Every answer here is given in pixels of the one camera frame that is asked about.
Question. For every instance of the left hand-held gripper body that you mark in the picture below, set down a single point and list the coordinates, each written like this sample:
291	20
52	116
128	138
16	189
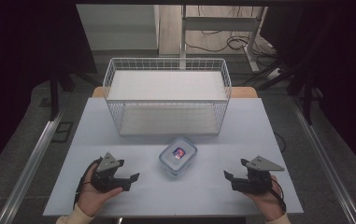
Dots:
105	182

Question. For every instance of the white metal desk frame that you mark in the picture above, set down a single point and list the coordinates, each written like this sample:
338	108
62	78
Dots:
219	23

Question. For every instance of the person's right hand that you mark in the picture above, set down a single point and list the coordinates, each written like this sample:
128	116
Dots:
267	203

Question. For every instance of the aluminium rail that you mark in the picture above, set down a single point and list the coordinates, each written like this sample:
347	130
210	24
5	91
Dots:
325	161
29	168

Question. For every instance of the wooden table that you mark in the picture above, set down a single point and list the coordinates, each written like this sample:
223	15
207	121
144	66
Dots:
244	92

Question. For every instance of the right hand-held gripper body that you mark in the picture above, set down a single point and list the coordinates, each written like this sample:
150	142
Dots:
253	183

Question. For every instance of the person's left hand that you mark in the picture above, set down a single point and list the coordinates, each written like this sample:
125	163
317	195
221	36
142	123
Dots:
91	194

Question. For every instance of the black metal stand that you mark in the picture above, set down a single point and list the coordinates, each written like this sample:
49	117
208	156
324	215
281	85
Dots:
306	96
54	93

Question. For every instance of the white cabinet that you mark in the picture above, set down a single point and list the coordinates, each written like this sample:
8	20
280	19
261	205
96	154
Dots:
119	28

